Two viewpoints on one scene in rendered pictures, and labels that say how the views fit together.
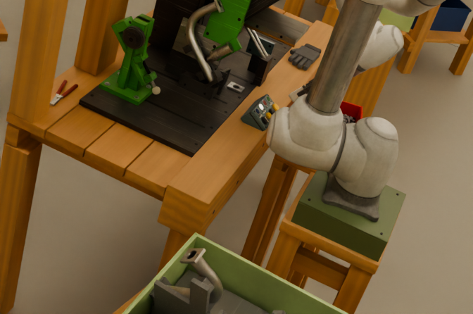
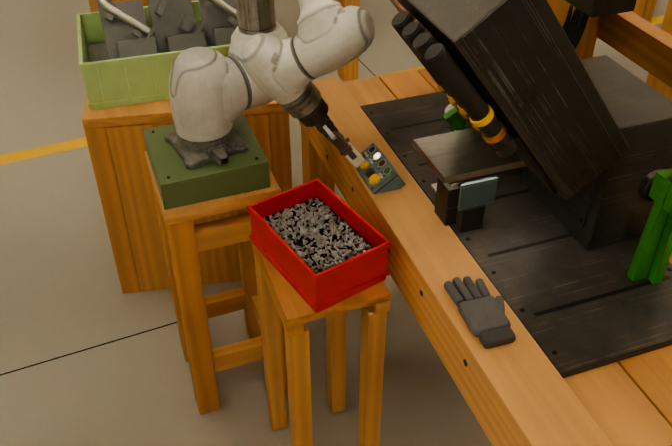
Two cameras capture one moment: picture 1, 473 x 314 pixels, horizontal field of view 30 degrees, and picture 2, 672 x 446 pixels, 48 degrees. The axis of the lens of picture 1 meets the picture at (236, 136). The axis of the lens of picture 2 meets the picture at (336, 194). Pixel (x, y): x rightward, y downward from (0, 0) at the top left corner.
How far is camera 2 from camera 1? 4.09 m
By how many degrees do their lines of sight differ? 104
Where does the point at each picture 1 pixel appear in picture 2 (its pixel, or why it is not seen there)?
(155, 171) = (362, 87)
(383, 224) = (157, 140)
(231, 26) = not seen: hidden behind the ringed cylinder
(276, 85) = (427, 231)
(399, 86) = not seen: outside the picture
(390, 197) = (172, 169)
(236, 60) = (505, 226)
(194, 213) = not seen: hidden behind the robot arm
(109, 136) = (424, 85)
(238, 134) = (362, 144)
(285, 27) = (451, 149)
